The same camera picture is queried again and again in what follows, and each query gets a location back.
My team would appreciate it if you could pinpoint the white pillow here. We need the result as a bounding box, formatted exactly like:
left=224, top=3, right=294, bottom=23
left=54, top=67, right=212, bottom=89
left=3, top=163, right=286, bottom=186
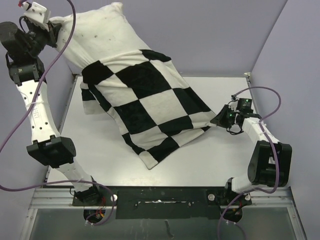
left=50, top=2, right=149, bottom=71

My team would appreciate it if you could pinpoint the black white checkered pillowcase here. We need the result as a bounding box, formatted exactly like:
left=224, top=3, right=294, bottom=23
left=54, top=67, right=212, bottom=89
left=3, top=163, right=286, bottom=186
left=80, top=49, right=215, bottom=169

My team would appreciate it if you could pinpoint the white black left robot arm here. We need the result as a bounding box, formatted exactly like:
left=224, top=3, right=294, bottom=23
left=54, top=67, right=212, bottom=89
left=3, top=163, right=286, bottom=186
left=0, top=17, right=102, bottom=206

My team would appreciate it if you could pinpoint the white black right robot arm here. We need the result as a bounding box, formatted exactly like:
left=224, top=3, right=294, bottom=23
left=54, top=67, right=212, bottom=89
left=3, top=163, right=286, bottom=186
left=211, top=98, right=292, bottom=205

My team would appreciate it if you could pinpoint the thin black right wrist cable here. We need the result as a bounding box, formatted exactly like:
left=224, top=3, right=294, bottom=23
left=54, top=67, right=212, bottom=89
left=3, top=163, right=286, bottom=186
left=226, top=124, right=245, bottom=136

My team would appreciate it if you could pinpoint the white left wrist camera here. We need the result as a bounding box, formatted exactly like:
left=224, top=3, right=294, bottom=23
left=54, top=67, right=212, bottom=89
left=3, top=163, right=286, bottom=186
left=18, top=1, right=51, bottom=32

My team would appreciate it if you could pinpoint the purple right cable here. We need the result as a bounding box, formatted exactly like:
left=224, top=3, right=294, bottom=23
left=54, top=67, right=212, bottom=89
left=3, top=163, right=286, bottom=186
left=217, top=86, right=283, bottom=240

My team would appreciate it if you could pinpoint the purple cable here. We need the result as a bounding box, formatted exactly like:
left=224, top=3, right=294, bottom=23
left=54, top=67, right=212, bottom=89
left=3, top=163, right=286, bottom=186
left=217, top=86, right=283, bottom=240
left=0, top=0, right=118, bottom=227

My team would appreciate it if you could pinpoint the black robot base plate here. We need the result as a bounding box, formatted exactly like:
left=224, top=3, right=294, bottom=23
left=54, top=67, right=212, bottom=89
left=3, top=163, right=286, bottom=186
left=72, top=186, right=252, bottom=220

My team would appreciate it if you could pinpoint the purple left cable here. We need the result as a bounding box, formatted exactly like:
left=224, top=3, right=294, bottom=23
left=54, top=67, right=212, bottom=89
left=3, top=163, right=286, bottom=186
left=0, top=0, right=118, bottom=227

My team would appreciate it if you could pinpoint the aluminium front frame rail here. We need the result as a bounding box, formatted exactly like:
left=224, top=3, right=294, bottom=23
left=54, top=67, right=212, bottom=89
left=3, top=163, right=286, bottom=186
left=29, top=188, right=294, bottom=210

